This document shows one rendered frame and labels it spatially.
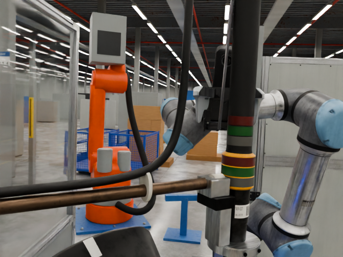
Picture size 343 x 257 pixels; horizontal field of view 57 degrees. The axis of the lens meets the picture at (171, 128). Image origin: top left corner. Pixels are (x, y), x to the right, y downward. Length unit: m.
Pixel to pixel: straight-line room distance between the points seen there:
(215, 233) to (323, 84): 2.03
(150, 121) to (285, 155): 6.34
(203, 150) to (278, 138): 7.47
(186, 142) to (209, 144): 8.91
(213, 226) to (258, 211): 0.76
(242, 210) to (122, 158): 3.84
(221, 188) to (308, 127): 0.56
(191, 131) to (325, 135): 0.35
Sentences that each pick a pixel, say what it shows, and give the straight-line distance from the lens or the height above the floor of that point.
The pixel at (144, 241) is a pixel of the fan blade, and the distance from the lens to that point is 0.56.
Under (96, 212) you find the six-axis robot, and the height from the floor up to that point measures 0.19.
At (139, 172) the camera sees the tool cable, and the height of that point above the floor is 1.56.
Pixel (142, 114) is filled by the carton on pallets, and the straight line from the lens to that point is 8.46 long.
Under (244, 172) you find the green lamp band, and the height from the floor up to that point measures 1.56.
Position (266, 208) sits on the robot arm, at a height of 1.29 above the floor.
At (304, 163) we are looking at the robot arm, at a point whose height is 1.49.
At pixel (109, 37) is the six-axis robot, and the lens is 4.30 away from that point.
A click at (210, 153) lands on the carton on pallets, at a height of 0.23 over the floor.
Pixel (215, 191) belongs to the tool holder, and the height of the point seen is 1.53.
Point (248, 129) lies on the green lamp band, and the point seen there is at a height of 1.61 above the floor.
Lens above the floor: 1.64
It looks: 4 degrees down
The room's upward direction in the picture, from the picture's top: 2 degrees clockwise
